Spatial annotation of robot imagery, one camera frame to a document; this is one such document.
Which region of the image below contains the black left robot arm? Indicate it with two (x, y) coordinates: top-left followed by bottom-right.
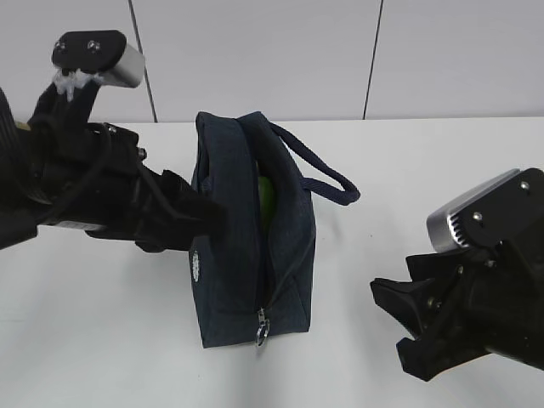
(1, 82), (227, 253)

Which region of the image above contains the green cucumber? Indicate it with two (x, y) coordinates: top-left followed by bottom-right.
(258, 176), (276, 231)

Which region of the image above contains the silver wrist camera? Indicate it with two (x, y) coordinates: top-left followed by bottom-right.
(51, 30), (145, 88)
(426, 167), (543, 253)

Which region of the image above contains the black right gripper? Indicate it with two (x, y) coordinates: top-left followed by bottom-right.
(371, 217), (543, 381)

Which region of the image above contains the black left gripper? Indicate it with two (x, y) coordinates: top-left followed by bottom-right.
(25, 123), (226, 253)

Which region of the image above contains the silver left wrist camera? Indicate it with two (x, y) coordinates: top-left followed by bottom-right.
(51, 30), (145, 88)

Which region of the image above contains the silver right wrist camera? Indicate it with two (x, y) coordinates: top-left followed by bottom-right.
(426, 167), (543, 253)

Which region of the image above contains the metal zipper pull ring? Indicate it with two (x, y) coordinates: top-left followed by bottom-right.
(254, 308), (272, 348)

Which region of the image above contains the dark blue lunch bag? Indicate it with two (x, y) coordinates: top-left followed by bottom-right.
(189, 112), (360, 349)

